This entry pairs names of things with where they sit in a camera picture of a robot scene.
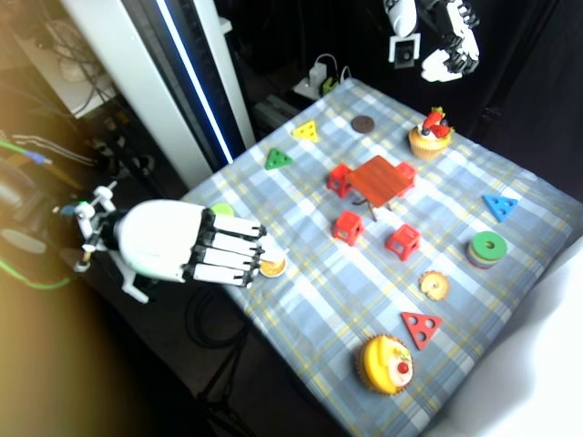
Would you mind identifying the white shelf board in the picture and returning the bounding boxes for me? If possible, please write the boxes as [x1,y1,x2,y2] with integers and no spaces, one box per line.
[17,40,118,120]

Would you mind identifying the grey metal rail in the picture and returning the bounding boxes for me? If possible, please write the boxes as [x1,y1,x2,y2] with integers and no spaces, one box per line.
[252,93,302,133]

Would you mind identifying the yellow triangle block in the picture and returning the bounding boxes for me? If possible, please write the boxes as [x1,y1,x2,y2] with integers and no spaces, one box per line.
[291,120,321,145]

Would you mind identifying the white cup with yellow contents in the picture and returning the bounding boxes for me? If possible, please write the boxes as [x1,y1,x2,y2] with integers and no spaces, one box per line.
[257,248,291,279]

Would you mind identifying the cable with blue plug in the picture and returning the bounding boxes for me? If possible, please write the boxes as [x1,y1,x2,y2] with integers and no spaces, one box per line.
[8,147,54,168]

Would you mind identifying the green cable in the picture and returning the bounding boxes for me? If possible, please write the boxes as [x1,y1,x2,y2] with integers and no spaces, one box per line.
[0,257,73,291]

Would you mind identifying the yellow fruit toy cupcake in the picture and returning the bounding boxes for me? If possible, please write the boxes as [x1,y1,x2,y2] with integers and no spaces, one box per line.
[355,334,414,396]

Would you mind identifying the white power strip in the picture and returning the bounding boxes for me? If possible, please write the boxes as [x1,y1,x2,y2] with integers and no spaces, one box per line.
[291,75,329,99]

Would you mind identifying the stack of coloured rings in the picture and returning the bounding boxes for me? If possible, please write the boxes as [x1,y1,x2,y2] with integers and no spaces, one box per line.
[465,230,508,270]

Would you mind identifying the white charger plug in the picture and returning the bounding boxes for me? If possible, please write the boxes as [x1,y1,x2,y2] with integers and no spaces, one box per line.
[308,54,341,86]

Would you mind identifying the black coiled cable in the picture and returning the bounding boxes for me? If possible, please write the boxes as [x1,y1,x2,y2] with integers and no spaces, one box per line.
[184,289,250,350]

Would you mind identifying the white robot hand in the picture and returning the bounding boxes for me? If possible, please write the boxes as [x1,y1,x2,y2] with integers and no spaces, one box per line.
[421,0,482,84]
[113,199,269,289]

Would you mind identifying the blue plaid cloth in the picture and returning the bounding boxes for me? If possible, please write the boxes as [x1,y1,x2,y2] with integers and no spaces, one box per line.
[180,76,573,437]

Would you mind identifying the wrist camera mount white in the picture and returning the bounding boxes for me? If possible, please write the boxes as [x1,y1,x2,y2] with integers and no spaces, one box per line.
[118,261,150,305]
[388,32,423,69]

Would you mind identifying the blue triangle block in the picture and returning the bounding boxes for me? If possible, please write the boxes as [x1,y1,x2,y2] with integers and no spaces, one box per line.
[481,194,520,223]

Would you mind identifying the black tripod legs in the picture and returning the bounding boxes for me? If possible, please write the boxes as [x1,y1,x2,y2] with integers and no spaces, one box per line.
[195,336,256,437]

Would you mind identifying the white blurred cover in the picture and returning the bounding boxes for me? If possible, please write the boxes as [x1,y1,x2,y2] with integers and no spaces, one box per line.
[427,236,583,437]

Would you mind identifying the small orange toy table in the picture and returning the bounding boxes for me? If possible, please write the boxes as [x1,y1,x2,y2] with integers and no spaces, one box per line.
[348,154,404,223]

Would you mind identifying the red triangle block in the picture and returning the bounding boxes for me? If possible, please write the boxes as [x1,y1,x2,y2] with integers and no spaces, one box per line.
[400,311,444,351]

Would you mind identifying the strawberry toy cupcake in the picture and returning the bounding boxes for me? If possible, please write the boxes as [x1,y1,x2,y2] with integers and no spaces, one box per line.
[407,106,456,160]

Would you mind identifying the red toy stool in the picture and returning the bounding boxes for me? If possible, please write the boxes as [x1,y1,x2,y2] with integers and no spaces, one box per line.
[384,223,421,261]
[394,162,418,198]
[332,209,364,247]
[326,163,354,198]

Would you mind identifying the white pillar with blue light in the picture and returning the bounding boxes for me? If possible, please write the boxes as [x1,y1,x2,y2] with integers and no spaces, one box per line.
[61,0,256,188]

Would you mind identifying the green triangle block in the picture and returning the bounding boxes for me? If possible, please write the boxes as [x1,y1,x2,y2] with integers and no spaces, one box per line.
[264,147,295,172]

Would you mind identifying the small toy tart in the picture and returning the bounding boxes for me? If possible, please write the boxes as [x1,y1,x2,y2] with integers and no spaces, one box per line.
[418,269,451,301]

